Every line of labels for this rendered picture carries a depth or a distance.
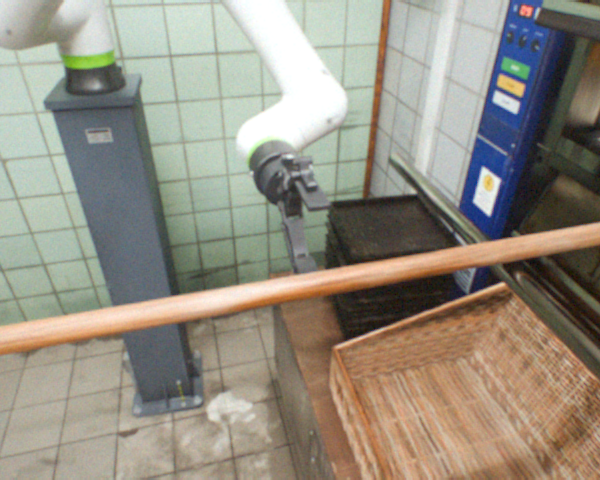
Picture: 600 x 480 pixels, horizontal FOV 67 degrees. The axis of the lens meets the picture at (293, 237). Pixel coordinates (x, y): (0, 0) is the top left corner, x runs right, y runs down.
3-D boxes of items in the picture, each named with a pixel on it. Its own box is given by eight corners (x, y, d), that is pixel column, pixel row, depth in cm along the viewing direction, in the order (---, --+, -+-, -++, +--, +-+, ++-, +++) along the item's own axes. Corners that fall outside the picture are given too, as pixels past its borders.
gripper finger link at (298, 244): (278, 199, 73) (277, 202, 74) (291, 267, 70) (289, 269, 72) (302, 196, 74) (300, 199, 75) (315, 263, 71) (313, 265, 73)
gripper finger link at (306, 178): (307, 174, 64) (307, 154, 62) (317, 191, 60) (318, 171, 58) (296, 175, 64) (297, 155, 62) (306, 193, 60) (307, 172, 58)
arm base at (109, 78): (79, 68, 129) (73, 45, 126) (133, 65, 131) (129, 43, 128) (57, 97, 108) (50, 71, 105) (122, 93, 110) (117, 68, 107)
